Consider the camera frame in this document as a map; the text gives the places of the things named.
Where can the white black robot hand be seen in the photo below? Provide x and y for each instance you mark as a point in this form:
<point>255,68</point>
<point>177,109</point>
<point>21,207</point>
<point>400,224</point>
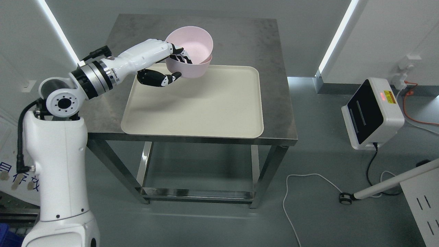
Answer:
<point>138,59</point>

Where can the pink bowl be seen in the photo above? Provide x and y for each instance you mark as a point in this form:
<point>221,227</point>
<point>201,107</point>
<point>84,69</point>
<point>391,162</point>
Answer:
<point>178,64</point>
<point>195,40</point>

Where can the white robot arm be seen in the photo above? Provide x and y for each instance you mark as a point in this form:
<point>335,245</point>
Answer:
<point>51,142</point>

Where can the beige plastic tray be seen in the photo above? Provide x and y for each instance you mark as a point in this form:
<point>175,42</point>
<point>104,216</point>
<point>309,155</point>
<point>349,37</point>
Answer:
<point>224,103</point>

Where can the stainless steel table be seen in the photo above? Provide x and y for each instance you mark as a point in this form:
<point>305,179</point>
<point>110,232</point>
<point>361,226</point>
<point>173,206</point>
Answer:
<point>237,41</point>

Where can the white black box device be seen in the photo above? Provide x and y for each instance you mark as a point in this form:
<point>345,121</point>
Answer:
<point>372,116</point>

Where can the white stand leg with caster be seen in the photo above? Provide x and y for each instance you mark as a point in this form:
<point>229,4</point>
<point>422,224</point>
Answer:
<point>347,198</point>

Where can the white perforated panel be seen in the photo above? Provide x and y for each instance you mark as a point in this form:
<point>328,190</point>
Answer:
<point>422,197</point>

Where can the white wall socket plug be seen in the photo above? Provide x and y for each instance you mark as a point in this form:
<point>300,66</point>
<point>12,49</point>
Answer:
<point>398,79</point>

